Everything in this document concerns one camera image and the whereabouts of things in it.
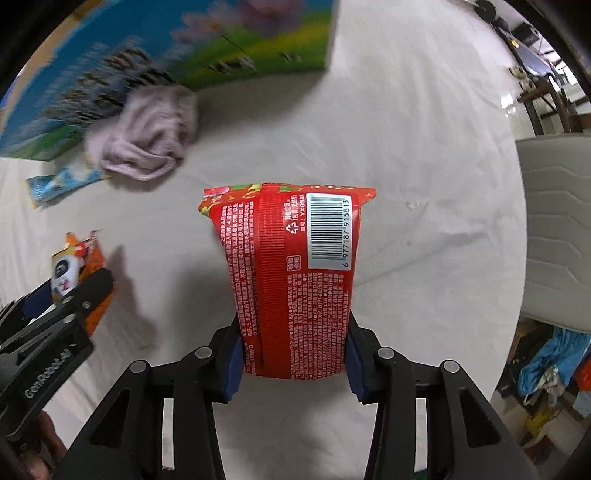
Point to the orange panda snack packet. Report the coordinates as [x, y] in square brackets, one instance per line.
[99, 258]

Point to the white padded chair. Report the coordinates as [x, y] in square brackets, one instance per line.
[558, 221]

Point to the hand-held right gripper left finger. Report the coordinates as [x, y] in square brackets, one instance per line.
[232, 369]

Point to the blue cloth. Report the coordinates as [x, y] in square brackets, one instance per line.
[551, 360]

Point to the blue snack packet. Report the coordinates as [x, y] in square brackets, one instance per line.
[60, 182]

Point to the dark wooden table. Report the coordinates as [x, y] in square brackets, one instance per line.
[554, 99]

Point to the lilac cloth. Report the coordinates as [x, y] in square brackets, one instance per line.
[147, 134]

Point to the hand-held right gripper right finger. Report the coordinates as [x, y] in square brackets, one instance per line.
[354, 369]

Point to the red snack packet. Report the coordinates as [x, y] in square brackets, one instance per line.
[295, 286]

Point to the person's left hand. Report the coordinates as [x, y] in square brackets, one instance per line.
[48, 438]

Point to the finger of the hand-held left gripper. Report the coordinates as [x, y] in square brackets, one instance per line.
[94, 288]
[39, 300]

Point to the colourful printed cardboard box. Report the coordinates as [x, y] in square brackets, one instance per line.
[138, 50]

